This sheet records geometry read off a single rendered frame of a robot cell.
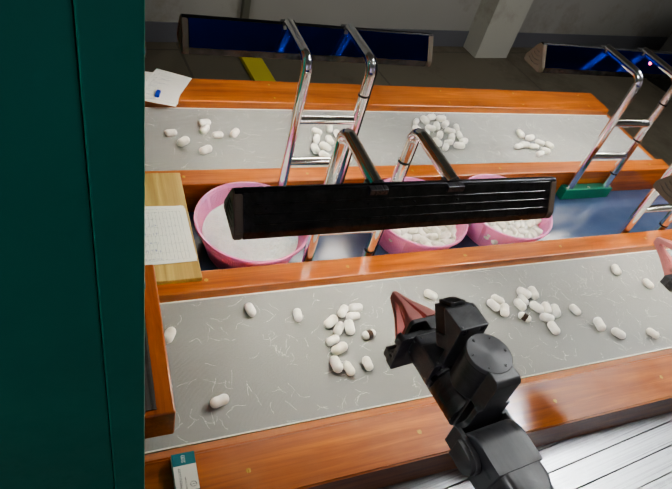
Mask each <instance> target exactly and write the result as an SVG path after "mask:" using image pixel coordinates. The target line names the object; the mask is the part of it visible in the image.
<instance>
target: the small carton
mask: <svg viewBox="0 0 672 489"><path fill-rule="evenodd" d="M171 468H172V475H173V483H174V489H200V485H199V479H198V472H197V466H196V460H195V454H194V451H189V452H184V453H179V454H175V455H171Z"/></svg>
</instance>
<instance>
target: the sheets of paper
mask: <svg viewBox="0 0 672 489"><path fill-rule="evenodd" d="M191 261H197V255H196V252H195V248H194V244H193V240H192V235H191V231H190V227H189V223H188V219H187V215H186V210H185V208H184V206H181V205H179V206H145V265H150V264H153V265H159V264H170V263H180V262H191Z"/></svg>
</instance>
